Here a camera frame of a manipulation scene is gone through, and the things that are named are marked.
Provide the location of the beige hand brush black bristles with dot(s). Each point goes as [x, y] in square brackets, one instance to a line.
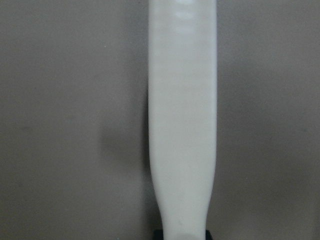
[182, 112]

